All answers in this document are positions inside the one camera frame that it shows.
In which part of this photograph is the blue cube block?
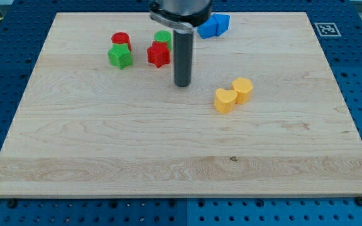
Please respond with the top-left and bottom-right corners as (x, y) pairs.
(197, 16), (217, 39)

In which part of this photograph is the green star block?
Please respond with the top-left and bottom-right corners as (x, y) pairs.
(107, 43), (133, 70)

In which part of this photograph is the red circle block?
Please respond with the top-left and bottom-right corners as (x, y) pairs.
(111, 32), (132, 51)

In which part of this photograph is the yellow heart block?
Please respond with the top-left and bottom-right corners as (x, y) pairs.
(214, 88), (238, 114)

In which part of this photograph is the white fiducial marker tag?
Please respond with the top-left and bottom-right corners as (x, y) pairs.
(315, 22), (341, 37)

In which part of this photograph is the red star block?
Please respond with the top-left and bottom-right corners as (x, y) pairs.
(147, 41), (170, 68)

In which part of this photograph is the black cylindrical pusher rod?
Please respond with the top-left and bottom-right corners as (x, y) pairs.
(173, 30), (194, 87)

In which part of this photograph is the yellow hexagon block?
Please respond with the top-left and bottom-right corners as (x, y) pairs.
(231, 77), (253, 104)

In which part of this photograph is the green circle block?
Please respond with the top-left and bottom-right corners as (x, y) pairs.
(154, 30), (172, 51)

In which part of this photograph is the blue pentagon block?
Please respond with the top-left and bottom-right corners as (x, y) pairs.
(212, 13), (231, 36)

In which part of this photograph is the wooden board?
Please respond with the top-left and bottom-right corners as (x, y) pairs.
(0, 12), (362, 199)

